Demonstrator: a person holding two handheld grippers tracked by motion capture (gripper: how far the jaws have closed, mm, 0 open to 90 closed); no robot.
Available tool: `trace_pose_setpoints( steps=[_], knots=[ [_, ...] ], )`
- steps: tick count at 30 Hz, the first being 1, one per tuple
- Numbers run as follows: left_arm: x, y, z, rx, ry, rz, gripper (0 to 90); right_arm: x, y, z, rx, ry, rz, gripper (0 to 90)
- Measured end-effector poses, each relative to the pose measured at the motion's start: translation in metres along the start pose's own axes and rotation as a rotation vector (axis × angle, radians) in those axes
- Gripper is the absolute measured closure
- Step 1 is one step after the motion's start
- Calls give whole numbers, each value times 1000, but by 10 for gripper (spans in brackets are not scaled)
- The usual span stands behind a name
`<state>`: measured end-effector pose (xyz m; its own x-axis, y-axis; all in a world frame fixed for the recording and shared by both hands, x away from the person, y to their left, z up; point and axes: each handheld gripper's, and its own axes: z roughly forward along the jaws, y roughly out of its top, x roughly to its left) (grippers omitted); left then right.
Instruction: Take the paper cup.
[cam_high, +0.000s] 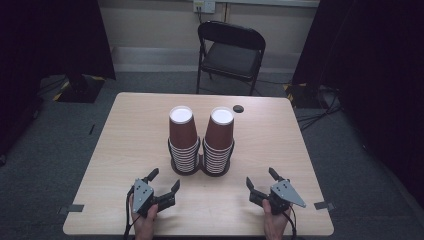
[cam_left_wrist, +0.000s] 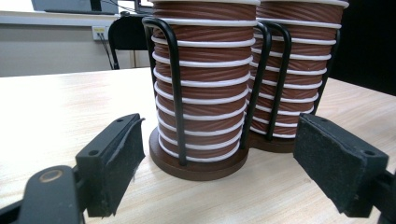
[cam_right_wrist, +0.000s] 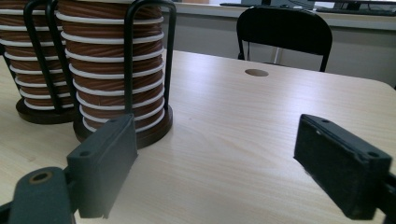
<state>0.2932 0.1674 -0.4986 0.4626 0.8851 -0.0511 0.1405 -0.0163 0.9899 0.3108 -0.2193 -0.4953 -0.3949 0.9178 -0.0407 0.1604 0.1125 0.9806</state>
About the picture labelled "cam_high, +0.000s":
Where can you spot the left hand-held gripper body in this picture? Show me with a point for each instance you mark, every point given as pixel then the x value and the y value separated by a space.
pixel 142 195

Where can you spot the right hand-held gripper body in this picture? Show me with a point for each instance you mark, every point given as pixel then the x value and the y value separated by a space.
pixel 286 193

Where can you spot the person's left hand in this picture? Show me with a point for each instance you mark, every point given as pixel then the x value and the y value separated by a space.
pixel 145 227

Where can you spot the person's right hand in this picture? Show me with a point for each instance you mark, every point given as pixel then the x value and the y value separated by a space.
pixel 276 226

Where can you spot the grey tape strip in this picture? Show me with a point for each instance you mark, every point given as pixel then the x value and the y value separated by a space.
pixel 323 205
pixel 71 209

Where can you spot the round black table grommet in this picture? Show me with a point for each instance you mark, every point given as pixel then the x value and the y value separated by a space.
pixel 238 108

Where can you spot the black stand base striped tape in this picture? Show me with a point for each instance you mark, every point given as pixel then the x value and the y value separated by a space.
pixel 80 88
pixel 305 95

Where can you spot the black folding chair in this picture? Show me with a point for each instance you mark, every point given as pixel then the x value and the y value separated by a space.
pixel 231 58

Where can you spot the dark curtain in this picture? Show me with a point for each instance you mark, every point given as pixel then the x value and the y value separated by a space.
pixel 376 66
pixel 50 40

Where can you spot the white wall outlet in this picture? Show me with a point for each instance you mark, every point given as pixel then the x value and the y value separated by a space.
pixel 204 6

